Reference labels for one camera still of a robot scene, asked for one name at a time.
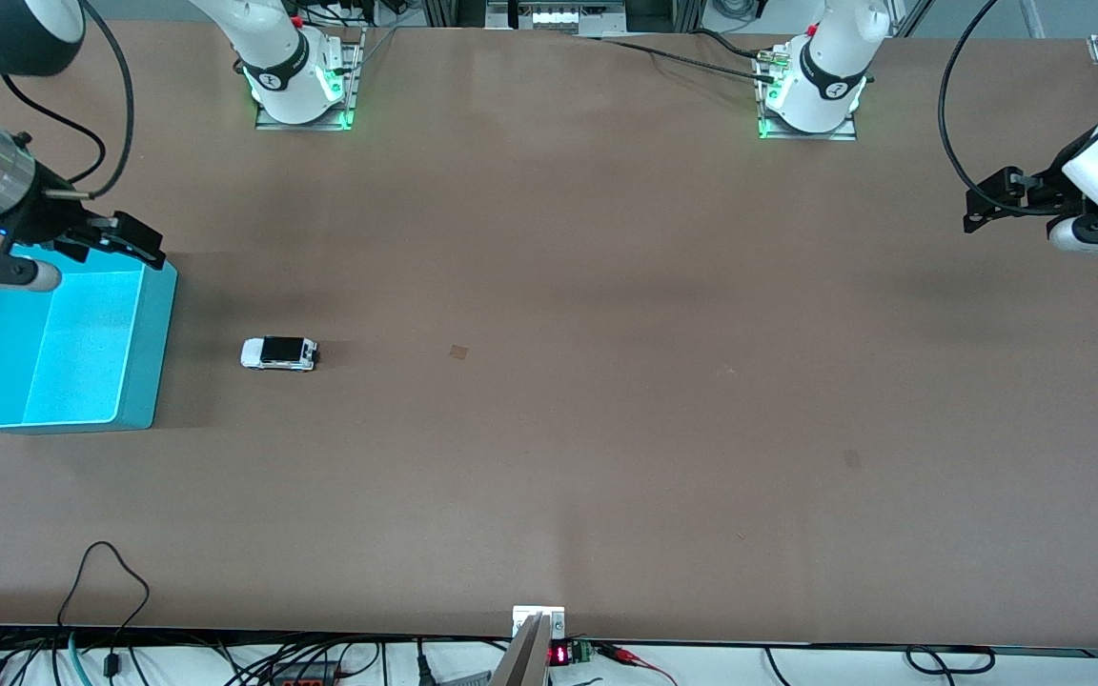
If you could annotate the cyan plastic bin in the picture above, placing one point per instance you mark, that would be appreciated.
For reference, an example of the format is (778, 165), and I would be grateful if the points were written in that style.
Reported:
(82, 362)

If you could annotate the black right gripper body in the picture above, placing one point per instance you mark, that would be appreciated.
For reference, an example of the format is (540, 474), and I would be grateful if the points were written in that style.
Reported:
(37, 215)

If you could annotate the red clip lead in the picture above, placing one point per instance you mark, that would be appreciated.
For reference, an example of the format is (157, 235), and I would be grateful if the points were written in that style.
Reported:
(620, 654)

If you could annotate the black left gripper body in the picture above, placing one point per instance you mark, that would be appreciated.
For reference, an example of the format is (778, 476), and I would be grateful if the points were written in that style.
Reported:
(1047, 190)

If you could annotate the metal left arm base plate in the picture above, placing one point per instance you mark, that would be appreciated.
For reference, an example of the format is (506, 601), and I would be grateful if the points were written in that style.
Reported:
(846, 133)

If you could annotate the metal equipment rack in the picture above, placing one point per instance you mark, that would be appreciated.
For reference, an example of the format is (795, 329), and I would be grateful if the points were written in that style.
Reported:
(559, 17)

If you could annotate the red LED display module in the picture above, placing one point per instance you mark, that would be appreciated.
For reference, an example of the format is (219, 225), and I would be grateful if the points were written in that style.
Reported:
(560, 655)

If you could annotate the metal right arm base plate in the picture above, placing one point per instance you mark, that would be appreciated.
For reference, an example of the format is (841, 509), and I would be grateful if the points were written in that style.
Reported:
(355, 76)

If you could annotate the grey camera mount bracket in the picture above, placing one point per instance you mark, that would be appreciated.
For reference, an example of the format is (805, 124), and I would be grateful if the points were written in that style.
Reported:
(535, 624)

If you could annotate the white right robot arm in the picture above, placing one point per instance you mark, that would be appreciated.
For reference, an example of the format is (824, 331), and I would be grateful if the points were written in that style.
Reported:
(282, 57)

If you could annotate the white jeep toy black roof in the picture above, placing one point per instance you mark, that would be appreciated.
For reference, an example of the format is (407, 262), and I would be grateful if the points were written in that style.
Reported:
(277, 354)

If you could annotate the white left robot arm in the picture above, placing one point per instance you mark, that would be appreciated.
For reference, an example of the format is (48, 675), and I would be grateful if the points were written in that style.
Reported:
(830, 67)

